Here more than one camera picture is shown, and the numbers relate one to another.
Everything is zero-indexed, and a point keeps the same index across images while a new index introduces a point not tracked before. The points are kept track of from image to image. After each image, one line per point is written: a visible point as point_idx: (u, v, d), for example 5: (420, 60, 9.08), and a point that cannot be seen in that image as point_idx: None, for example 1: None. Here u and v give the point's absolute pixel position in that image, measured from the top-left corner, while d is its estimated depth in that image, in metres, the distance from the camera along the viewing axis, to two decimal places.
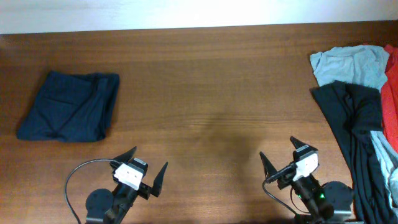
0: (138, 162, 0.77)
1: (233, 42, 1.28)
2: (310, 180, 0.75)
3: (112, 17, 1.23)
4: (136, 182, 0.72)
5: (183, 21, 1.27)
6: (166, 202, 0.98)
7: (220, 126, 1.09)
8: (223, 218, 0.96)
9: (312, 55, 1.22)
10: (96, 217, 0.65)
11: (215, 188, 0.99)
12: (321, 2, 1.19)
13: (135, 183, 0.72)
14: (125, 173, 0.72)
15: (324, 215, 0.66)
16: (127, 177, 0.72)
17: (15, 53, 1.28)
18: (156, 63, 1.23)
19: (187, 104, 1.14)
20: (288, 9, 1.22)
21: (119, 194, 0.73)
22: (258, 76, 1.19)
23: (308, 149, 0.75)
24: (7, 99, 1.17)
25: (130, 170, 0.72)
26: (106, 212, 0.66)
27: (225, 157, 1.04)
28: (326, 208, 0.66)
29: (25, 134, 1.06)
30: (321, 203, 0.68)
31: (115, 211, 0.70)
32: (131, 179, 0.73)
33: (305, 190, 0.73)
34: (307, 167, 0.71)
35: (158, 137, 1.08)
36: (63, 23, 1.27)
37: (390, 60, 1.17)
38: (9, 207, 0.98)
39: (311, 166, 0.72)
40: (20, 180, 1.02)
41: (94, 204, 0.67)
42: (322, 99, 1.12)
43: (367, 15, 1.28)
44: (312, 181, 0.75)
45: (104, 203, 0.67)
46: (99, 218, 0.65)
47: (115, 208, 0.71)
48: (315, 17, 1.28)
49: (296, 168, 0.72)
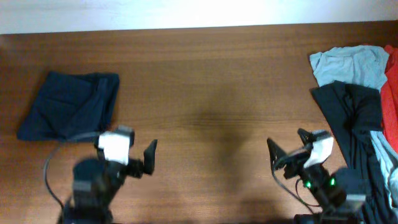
0: (124, 129, 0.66)
1: (233, 42, 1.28)
2: (319, 169, 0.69)
3: (113, 16, 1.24)
4: (123, 150, 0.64)
5: (183, 21, 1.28)
6: (165, 202, 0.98)
7: (220, 126, 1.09)
8: (222, 218, 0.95)
9: (313, 55, 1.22)
10: (86, 185, 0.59)
11: (215, 188, 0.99)
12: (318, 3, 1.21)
13: (122, 152, 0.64)
14: (108, 142, 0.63)
15: (335, 203, 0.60)
16: (111, 146, 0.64)
17: (15, 53, 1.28)
18: (156, 63, 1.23)
19: (187, 104, 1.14)
20: (285, 9, 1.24)
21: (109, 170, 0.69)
22: (258, 76, 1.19)
23: (325, 132, 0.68)
24: (7, 98, 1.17)
25: (112, 139, 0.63)
26: (96, 180, 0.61)
27: (224, 156, 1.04)
28: (337, 196, 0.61)
29: (24, 132, 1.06)
30: (331, 191, 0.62)
31: (107, 186, 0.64)
32: (116, 147, 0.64)
33: (313, 178, 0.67)
34: (323, 150, 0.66)
35: (158, 137, 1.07)
36: (64, 23, 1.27)
37: (390, 60, 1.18)
38: (9, 206, 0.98)
39: (326, 149, 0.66)
40: (20, 180, 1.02)
41: (84, 176, 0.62)
42: (321, 96, 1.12)
43: (366, 15, 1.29)
44: (322, 171, 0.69)
45: (96, 173, 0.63)
46: (88, 185, 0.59)
47: (108, 180, 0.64)
48: (313, 17, 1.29)
49: (313, 149, 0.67)
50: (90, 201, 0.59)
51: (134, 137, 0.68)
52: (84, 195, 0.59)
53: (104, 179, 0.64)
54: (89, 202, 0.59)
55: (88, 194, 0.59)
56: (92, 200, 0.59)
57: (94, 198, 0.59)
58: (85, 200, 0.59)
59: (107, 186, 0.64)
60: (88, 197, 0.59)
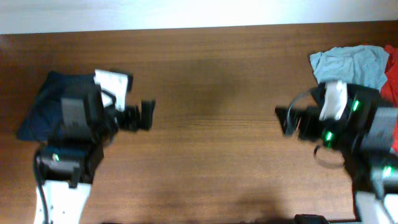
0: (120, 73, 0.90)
1: (233, 41, 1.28)
2: None
3: (114, 16, 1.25)
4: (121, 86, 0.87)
5: (183, 21, 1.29)
6: (166, 202, 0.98)
7: (220, 127, 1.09)
8: (223, 218, 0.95)
9: (313, 55, 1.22)
10: (76, 99, 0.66)
11: (215, 188, 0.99)
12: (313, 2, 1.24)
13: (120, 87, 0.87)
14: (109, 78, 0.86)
15: None
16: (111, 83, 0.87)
17: (15, 53, 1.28)
18: (156, 63, 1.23)
19: (186, 104, 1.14)
20: (283, 9, 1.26)
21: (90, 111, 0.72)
22: (258, 76, 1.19)
23: None
24: (7, 98, 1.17)
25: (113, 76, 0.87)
26: (85, 95, 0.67)
27: (225, 156, 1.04)
28: None
29: (25, 132, 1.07)
30: None
31: (97, 110, 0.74)
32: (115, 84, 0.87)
33: None
34: None
35: (158, 137, 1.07)
36: (65, 23, 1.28)
37: (390, 60, 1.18)
38: (9, 207, 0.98)
39: None
40: (19, 180, 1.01)
41: (74, 92, 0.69)
42: (322, 91, 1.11)
43: (365, 14, 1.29)
44: None
45: (86, 90, 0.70)
46: (79, 101, 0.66)
47: (94, 102, 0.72)
48: (312, 17, 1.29)
49: None
50: (75, 126, 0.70)
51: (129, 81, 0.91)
52: (74, 110, 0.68)
53: (95, 99, 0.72)
54: (79, 124, 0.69)
55: (78, 111, 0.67)
56: (80, 117, 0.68)
57: (83, 117, 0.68)
58: (74, 121, 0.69)
59: (97, 108, 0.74)
60: (76, 114, 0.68)
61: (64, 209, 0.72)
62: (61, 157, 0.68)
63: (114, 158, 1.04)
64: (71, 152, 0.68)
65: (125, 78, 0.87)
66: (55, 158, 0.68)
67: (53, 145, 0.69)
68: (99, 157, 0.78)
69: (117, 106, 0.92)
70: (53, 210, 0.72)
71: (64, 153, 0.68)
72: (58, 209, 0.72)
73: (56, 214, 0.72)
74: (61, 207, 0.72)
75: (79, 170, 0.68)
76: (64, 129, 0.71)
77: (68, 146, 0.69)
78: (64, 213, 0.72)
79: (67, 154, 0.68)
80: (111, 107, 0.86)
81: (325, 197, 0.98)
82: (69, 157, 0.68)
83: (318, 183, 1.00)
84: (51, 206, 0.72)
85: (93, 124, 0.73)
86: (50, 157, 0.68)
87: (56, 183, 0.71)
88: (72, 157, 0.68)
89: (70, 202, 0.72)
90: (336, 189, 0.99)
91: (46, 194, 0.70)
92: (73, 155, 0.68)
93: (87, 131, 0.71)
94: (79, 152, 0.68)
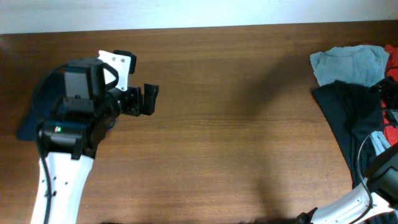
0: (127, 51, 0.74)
1: (232, 41, 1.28)
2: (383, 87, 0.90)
3: (113, 15, 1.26)
4: (124, 69, 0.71)
5: (183, 21, 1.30)
6: (166, 202, 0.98)
7: (219, 127, 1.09)
8: (223, 218, 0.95)
9: (312, 55, 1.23)
10: (78, 74, 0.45)
11: (215, 187, 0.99)
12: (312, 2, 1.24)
13: (124, 68, 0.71)
14: (111, 58, 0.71)
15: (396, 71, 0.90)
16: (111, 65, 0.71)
17: (15, 53, 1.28)
18: (156, 63, 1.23)
19: (186, 103, 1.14)
20: (282, 9, 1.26)
21: (94, 86, 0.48)
22: (258, 76, 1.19)
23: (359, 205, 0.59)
24: (7, 98, 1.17)
25: (116, 56, 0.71)
26: (89, 67, 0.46)
27: (224, 156, 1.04)
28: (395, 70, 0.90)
29: (27, 132, 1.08)
30: None
31: (101, 86, 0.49)
32: (117, 65, 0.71)
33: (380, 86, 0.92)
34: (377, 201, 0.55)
35: (158, 137, 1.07)
36: (66, 23, 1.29)
37: (390, 60, 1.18)
38: (9, 207, 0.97)
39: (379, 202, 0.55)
40: (19, 180, 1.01)
41: (78, 62, 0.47)
42: (319, 87, 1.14)
43: (364, 14, 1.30)
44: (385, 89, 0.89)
45: (89, 63, 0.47)
46: (82, 76, 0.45)
47: (102, 79, 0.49)
48: (311, 17, 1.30)
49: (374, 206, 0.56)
50: (83, 104, 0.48)
51: (135, 61, 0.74)
52: (78, 85, 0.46)
53: (101, 76, 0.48)
54: (83, 101, 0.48)
55: (84, 86, 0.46)
56: (84, 93, 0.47)
57: (87, 93, 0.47)
58: (78, 96, 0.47)
59: (101, 83, 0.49)
60: (81, 90, 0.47)
61: (66, 178, 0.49)
62: (63, 129, 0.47)
63: (114, 158, 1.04)
64: (70, 125, 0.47)
65: (130, 56, 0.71)
66: (56, 131, 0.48)
67: (54, 118, 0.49)
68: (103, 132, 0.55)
69: (119, 88, 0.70)
70: (56, 178, 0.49)
71: (67, 125, 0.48)
72: (62, 177, 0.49)
73: (60, 184, 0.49)
74: (65, 173, 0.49)
75: (81, 143, 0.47)
76: (66, 104, 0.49)
77: (71, 119, 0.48)
78: (66, 184, 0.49)
79: (68, 127, 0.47)
80: (110, 87, 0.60)
81: (325, 197, 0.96)
82: (68, 131, 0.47)
83: (318, 183, 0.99)
84: (55, 174, 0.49)
85: (97, 102, 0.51)
86: (51, 131, 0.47)
87: (59, 155, 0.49)
88: (71, 130, 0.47)
89: (71, 168, 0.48)
90: (336, 189, 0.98)
91: (48, 166, 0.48)
92: (73, 128, 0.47)
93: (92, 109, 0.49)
94: (79, 125, 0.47)
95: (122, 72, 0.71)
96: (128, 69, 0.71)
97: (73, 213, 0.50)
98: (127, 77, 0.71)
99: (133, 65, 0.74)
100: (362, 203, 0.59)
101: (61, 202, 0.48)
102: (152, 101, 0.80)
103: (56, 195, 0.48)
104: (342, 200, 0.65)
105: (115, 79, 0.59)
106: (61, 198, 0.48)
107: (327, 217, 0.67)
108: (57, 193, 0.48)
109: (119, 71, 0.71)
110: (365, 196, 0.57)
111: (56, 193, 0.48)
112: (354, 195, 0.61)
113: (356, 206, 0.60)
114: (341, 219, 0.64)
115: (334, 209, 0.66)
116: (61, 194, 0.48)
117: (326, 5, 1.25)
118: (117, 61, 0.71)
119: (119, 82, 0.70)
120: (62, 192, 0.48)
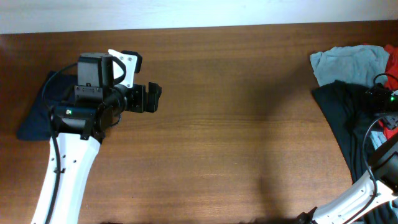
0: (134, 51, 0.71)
1: (233, 41, 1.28)
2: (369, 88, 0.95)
3: (113, 16, 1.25)
4: (129, 69, 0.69)
5: (183, 21, 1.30)
6: (166, 202, 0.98)
7: (219, 127, 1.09)
8: (223, 218, 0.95)
9: (313, 55, 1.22)
10: (91, 63, 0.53)
11: (215, 188, 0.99)
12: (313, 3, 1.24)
13: (130, 68, 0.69)
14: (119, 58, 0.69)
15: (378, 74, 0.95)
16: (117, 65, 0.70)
17: (16, 53, 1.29)
18: (156, 63, 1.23)
19: (186, 103, 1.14)
20: (283, 9, 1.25)
21: (104, 75, 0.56)
22: (258, 76, 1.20)
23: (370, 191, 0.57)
24: (7, 98, 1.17)
25: (124, 56, 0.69)
26: (100, 58, 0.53)
27: (224, 156, 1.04)
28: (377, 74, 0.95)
29: (25, 132, 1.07)
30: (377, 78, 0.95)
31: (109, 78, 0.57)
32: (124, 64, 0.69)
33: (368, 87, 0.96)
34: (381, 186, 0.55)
35: (158, 137, 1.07)
36: (65, 23, 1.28)
37: (390, 60, 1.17)
38: (9, 207, 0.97)
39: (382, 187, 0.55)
40: (19, 180, 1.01)
41: (91, 55, 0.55)
42: (319, 87, 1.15)
43: (364, 14, 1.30)
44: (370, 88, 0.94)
45: (100, 55, 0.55)
46: (94, 65, 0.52)
47: (110, 71, 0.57)
48: (311, 17, 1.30)
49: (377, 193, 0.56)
50: (93, 91, 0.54)
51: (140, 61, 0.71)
52: (90, 73, 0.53)
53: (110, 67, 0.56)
54: (93, 88, 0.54)
55: (94, 74, 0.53)
56: (94, 79, 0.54)
57: (97, 79, 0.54)
58: (89, 83, 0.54)
59: (109, 75, 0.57)
60: (92, 78, 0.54)
61: (75, 157, 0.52)
62: (74, 112, 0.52)
63: (114, 158, 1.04)
64: (80, 109, 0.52)
65: (136, 56, 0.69)
66: (68, 114, 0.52)
67: (66, 104, 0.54)
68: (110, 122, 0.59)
69: (125, 84, 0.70)
70: (65, 157, 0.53)
71: (78, 109, 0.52)
72: (70, 156, 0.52)
73: (68, 162, 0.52)
74: (74, 152, 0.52)
75: (90, 124, 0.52)
76: (78, 93, 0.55)
77: (82, 104, 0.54)
78: (74, 162, 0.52)
79: (79, 111, 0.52)
80: (117, 83, 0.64)
81: (324, 197, 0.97)
82: (78, 114, 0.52)
83: (318, 183, 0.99)
84: (64, 153, 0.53)
85: (106, 92, 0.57)
86: (63, 114, 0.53)
87: (69, 135, 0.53)
88: (80, 113, 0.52)
89: (79, 147, 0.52)
90: (336, 189, 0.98)
91: (59, 144, 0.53)
92: (83, 112, 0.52)
93: (101, 95, 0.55)
94: (89, 109, 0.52)
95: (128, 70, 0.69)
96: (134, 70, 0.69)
97: (79, 191, 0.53)
98: (133, 74, 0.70)
99: (140, 65, 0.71)
100: (366, 193, 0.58)
101: (68, 179, 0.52)
102: (155, 99, 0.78)
103: (64, 172, 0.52)
104: (344, 193, 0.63)
105: (122, 76, 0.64)
106: (69, 175, 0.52)
107: (329, 213, 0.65)
108: (65, 170, 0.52)
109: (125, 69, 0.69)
110: (371, 185, 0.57)
111: (65, 170, 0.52)
112: (357, 186, 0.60)
113: (360, 198, 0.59)
114: (345, 214, 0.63)
115: (336, 203, 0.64)
116: (69, 172, 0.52)
117: (327, 5, 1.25)
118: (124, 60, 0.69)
119: (125, 78, 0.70)
120: (70, 170, 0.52)
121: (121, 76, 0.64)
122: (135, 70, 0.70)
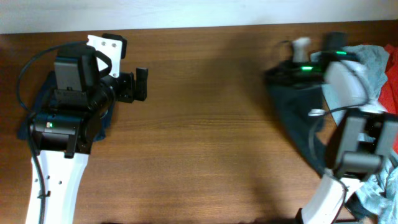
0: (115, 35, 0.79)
1: (232, 40, 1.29)
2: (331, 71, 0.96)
3: (114, 16, 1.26)
4: (117, 54, 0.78)
5: (183, 22, 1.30)
6: (165, 202, 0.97)
7: (218, 127, 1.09)
8: (223, 218, 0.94)
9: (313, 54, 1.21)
10: (69, 65, 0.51)
11: (216, 188, 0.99)
12: (310, 4, 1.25)
13: (116, 53, 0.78)
14: (103, 44, 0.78)
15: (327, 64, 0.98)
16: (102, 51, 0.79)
17: (15, 52, 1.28)
18: (155, 62, 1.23)
19: (187, 105, 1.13)
20: (280, 9, 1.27)
21: (87, 74, 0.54)
22: (257, 76, 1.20)
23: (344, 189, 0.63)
24: (7, 97, 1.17)
25: (108, 40, 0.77)
26: (80, 58, 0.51)
27: (224, 157, 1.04)
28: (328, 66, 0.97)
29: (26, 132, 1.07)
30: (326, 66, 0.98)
31: (93, 77, 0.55)
32: (111, 49, 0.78)
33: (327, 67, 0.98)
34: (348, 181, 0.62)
35: (157, 137, 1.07)
36: (65, 24, 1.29)
37: (390, 60, 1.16)
38: (7, 208, 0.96)
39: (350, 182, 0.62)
40: (19, 180, 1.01)
41: (69, 53, 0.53)
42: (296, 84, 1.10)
43: (362, 14, 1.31)
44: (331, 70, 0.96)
45: (80, 53, 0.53)
46: (74, 68, 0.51)
47: (93, 70, 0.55)
48: (310, 17, 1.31)
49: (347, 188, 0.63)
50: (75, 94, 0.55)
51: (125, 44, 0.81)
52: (70, 75, 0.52)
53: (92, 65, 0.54)
54: (76, 92, 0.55)
55: (75, 76, 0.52)
56: (76, 82, 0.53)
57: (78, 82, 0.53)
58: (71, 87, 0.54)
59: (92, 73, 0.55)
60: (74, 80, 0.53)
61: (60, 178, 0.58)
62: (55, 126, 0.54)
63: (114, 158, 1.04)
64: (61, 121, 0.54)
65: (121, 40, 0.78)
66: (48, 127, 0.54)
67: (47, 112, 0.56)
68: (96, 126, 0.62)
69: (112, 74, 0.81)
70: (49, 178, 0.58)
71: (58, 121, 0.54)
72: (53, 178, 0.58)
73: (52, 185, 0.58)
74: (57, 174, 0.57)
75: (74, 139, 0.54)
76: (59, 96, 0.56)
77: (63, 112, 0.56)
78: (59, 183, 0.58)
79: (60, 122, 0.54)
80: (104, 73, 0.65)
81: None
82: (60, 127, 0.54)
83: (318, 183, 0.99)
84: (47, 174, 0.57)
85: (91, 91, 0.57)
86: (43, 126, 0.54)
87: (50, 152, 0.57)
88: (63, 126, 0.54)
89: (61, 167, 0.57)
90: None
91: (41, 166, 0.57)
92: (65, 123, 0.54)
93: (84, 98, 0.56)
94: (73, 119, 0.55)
95: (115, 57, 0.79)
96: (119, 53, 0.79)
97: (68, 208, 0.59)
98: (119, 63, 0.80)
99: (124, 47, 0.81)
100: (339, 189, 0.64)
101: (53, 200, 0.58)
102: (143, 85, 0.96)
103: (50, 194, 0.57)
104: (321, 193, 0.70)
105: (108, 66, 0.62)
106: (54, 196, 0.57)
107: (318, 214, 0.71)
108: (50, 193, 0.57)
109: (112, 56, 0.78)
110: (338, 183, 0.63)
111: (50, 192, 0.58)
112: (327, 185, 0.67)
113: (335, 195, 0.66)
114: (331, 211, 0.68)
115: (319, 203, 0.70)
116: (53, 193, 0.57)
117: (323, 5, 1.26)
118: (108, 45, 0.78)
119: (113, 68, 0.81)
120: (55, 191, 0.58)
121: (107, 67, 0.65)
122: (122, 53, 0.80)
